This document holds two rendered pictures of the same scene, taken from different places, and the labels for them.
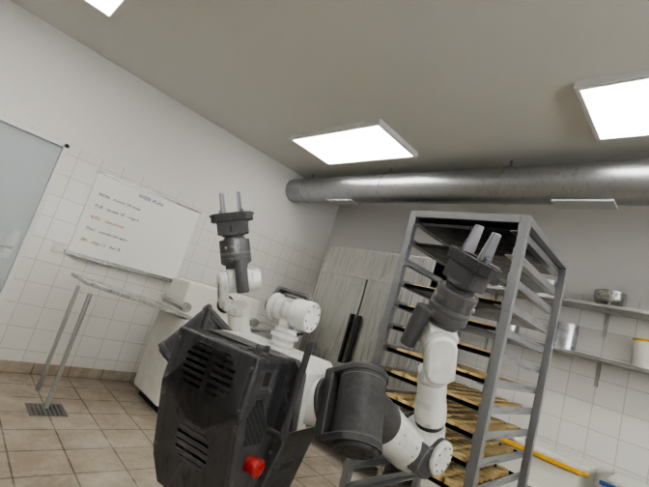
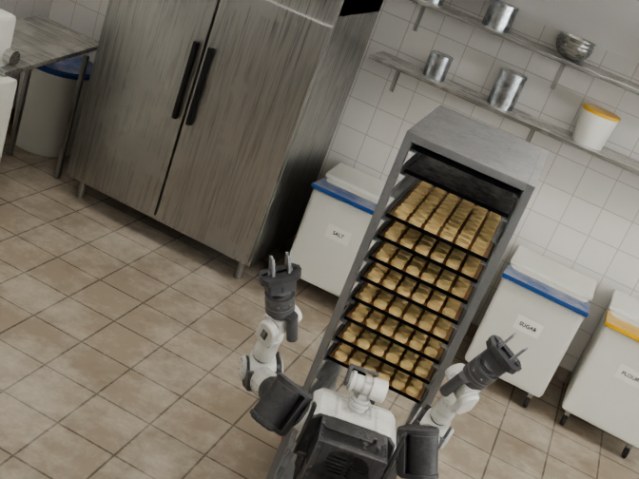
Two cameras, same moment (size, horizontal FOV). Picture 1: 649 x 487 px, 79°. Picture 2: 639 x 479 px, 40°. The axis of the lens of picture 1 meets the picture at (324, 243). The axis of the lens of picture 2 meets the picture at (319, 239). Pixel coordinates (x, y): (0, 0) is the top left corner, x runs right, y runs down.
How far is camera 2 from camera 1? 2.10 m
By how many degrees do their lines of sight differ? 46
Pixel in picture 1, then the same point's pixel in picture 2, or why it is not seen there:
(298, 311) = (378, 394)
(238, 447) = not seen: outside the picture
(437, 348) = (468, 402)
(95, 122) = not seen: outside the picture
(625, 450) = (533, 221)
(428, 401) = (447, 414)
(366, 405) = (432, 457)
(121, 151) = not seen: outside the picture
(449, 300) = (483, 380)
